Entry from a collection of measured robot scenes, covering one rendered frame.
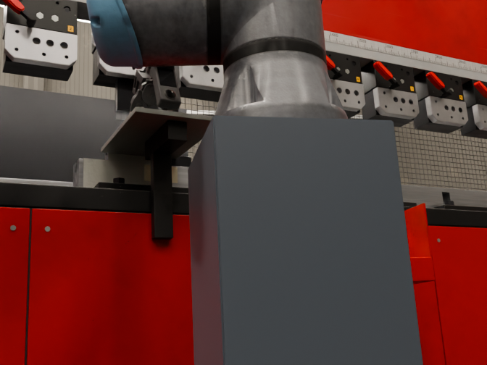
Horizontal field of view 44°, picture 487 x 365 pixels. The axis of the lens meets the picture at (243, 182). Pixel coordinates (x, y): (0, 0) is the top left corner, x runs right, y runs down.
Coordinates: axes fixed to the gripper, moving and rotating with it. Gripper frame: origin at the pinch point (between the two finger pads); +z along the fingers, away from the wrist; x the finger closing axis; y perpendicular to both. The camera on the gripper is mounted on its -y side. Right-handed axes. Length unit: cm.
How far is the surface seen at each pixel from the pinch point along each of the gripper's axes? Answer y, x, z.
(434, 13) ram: 38, -98, -38
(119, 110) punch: 11.2, 4.4, -2.6
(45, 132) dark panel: 57, 13, 22
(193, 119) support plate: -16.5, -2.5, -11.8
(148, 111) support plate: -16.5, 6.6, -12.2
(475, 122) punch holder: 16, -110, -11
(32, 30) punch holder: 17.8, 24.6, -16.1
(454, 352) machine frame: -38, -75, 33
